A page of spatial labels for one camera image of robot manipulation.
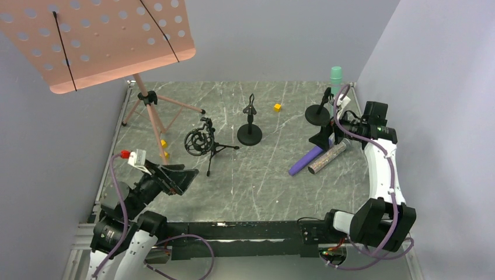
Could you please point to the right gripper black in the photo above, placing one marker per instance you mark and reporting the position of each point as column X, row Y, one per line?
column 328, row 129

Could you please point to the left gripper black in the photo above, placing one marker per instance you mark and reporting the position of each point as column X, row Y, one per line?
column 163, row 179

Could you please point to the glitter silver toy microphone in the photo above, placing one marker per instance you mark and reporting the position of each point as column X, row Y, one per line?
column 328, row 156

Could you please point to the black shock mount tripod stand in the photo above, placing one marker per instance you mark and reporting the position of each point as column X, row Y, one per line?
column 201, row 141

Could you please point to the teal toy microphone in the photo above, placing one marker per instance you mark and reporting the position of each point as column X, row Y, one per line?
column 336, row 78

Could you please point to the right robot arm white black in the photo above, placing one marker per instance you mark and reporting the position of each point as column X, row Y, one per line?
column 384, row 220

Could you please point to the black round-base clip mic stand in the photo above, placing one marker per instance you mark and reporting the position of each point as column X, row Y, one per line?
column 249, row 134

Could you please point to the pink perforated music stand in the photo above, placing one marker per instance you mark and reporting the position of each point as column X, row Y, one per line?
column 78, row 44

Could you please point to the purple toy microphone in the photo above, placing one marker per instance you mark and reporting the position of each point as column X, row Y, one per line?
column 305, row 160

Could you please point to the yellow cube near teal microphone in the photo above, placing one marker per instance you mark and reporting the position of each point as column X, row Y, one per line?
column 277, row 108

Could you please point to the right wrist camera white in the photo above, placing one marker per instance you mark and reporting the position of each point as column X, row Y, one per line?
column 342, row 103

